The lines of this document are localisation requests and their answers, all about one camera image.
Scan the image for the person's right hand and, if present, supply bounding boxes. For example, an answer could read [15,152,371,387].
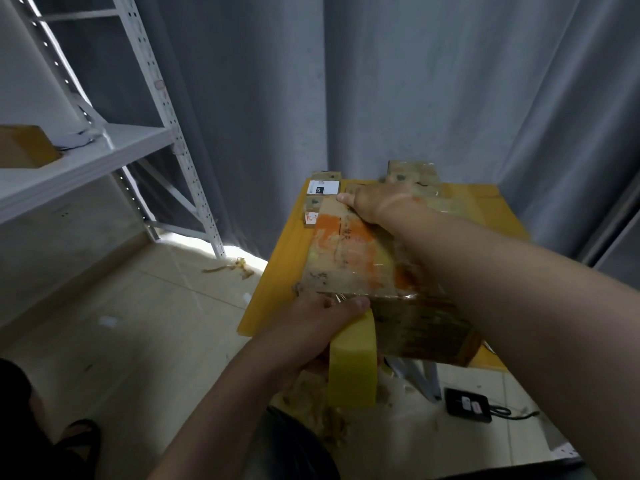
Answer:
[335,179,429,241]

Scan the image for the person's left hand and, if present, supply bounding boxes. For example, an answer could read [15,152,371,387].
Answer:
[245,291,373,374]

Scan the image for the medium brown cardboard box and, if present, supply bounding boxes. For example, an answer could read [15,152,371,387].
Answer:
[387,159,441,188]

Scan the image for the yellow tape roll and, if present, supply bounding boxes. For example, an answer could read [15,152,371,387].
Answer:
[327,307,380,410]

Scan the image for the long white-labelled cardboard box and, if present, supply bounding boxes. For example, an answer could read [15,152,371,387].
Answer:
[303,171,344,228]

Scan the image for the large orange print cardboard box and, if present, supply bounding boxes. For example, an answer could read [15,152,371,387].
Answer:
[295,175,486,368]

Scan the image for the person's right forearm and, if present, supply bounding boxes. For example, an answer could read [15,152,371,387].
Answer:
[385,195,640,480]

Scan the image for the person's left forearm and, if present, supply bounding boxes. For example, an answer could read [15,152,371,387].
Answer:
[148,339,316,480]

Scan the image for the tape scraps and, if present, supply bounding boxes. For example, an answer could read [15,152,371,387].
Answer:
[275,365,351,436]

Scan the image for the person's right leg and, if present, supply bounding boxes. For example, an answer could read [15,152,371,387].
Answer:
[440,457,611,480]

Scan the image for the yellow wooden table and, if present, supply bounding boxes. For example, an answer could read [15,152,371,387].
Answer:
[236,181,531,401]

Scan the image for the grey curtain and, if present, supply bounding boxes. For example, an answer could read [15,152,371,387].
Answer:
[30,0,640,261]

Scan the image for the black power adapter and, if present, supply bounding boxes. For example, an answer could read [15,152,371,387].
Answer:
[443,387,494,424]

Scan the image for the black sandal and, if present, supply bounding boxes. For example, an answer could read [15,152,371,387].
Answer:
[60,417,103,476]

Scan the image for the black adapter cable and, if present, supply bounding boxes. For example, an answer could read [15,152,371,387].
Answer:
[490,405,541,422]

